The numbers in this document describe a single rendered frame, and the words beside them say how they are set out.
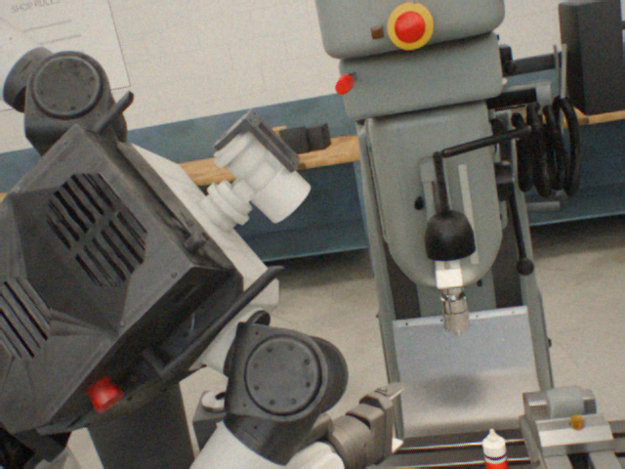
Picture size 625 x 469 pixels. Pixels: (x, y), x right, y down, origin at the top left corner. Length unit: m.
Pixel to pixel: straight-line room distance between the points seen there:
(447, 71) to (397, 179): 0.19
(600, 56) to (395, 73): 0.49
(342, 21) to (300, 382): 0.50
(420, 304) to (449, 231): 0.74
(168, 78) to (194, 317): 5.04
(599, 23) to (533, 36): 4.03
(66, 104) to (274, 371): 0.40
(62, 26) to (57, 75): 5.17
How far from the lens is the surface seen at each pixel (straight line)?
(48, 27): 6.15
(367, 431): 1.16
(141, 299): 0.71
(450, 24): 1.01
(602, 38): 1.47
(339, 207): 5.69
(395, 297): 1.74
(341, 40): 1.02
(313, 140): 5.08
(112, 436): 3.16
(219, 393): 1.53
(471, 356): 1.76
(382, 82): 1.11
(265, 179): 0.87
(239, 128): 0.86
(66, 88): 0.91
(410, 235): 1.20
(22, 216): 0.79
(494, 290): 1.74
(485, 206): 1.20
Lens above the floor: 1.80
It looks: 17 degrees down
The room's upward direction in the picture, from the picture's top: 11 degrees counter-clockwise
